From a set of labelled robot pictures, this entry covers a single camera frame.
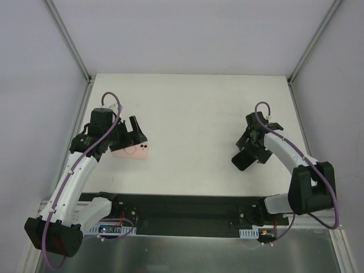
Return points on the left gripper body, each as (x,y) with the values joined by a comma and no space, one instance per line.
(125,137)

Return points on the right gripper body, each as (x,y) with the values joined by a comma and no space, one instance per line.
(253,148)

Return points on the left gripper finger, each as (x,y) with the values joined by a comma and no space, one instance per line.
(136,130)
(139,138)

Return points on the pink phone case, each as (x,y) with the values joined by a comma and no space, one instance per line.
(138,152)

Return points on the black phone case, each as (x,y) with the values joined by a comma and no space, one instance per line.
(243,160)

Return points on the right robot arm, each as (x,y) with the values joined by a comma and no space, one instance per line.
(312,187)

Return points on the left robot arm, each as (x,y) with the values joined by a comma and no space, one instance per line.
(58,228)

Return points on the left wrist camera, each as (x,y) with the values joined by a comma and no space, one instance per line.
(114,107)

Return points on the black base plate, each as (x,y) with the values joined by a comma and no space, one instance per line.
(194,216)

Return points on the right white cable duct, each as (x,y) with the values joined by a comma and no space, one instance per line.
(249,233)

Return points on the white cable duct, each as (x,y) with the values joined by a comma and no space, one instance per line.
(111,230)
(249,233)

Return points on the left white cable duct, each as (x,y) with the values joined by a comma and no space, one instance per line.
(111,230)

